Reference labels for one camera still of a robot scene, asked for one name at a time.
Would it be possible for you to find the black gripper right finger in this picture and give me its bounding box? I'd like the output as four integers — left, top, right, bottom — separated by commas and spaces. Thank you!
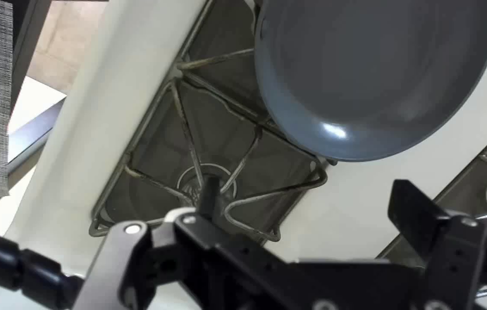
389, 179, 487, 310

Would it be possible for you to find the grey-blue frying pan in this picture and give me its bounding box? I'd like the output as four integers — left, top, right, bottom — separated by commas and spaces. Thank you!
255, 0, 487, 162

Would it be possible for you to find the black corrugated cable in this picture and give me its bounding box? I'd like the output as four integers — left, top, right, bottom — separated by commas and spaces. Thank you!
0, 225, 86, 308

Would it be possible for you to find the front left burner grate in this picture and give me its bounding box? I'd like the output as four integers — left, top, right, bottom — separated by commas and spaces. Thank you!
90, 0, 327, 243

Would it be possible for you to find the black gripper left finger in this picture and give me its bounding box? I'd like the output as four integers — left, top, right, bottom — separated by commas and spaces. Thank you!
164, 177, 284, 275

